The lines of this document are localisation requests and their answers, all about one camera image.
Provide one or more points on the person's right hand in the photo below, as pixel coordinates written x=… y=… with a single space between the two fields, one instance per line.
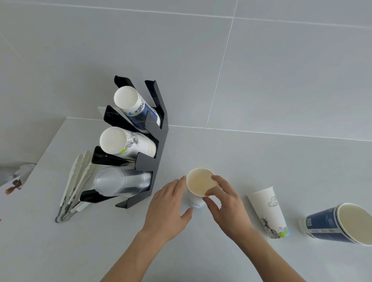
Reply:
x=232 y=218

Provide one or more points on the person's left hand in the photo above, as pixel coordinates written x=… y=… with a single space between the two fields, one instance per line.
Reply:
x=165 y=215

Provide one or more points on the tall white printed paper cup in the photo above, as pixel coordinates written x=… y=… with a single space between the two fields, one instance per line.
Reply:
x=267 y=215

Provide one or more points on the short white paper cup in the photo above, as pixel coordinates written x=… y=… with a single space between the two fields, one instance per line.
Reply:
x=200 y=181

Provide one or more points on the black cup rack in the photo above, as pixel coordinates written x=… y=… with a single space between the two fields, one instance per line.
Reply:
x=157 y=162

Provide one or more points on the stack of clear plastic cups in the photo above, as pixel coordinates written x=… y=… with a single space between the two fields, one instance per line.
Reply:
x=116 y=181

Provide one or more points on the large blue paper cup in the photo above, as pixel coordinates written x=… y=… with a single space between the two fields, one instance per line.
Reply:
x=356 y=220
x=319 y=225

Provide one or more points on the stack of white printed cups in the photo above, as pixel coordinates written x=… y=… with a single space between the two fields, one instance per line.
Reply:
x=112 y=141

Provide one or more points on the stack of blue paper cups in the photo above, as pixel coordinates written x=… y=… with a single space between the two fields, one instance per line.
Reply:
x=125 y=97

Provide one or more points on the person's right forearm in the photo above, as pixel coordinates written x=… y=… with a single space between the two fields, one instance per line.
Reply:
x=267 y=261

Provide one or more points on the white plastic tongs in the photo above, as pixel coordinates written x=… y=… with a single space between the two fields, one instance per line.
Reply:
x=82 y=207
x=71 y=180

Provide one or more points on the white table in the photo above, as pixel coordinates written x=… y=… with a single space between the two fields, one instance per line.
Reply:
x=87 y=250

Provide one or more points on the pile of white trash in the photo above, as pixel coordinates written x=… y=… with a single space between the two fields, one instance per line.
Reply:
x=26 y=170

